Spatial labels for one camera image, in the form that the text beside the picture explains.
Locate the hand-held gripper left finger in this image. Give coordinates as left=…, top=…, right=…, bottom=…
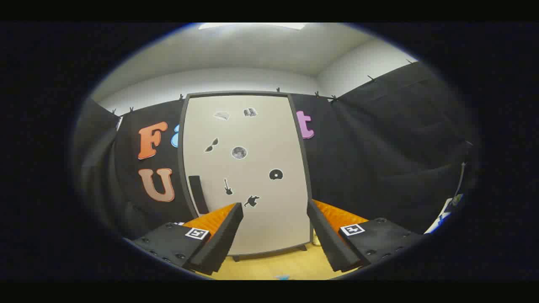
left=132, top=202, right=244, bottom=276

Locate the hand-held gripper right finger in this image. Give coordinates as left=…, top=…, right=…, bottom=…
left=306, top=199, right=425, bottom=273

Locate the black backdrop cloth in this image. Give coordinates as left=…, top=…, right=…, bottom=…
left=72, top=61, right=480, bottom=240

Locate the ceiling light panel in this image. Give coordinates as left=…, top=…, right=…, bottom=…
left=198, top=23, right=306, bottom=31

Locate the grey cabinet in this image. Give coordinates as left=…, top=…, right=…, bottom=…
left=178, top=90, right=314, bottom=262

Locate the white cabinet door black handle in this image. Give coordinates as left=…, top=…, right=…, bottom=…
left=184, top=94, right=312, bottom=256

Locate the white side table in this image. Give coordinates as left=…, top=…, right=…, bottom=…
left=423, top=194, right=464, bottom=234

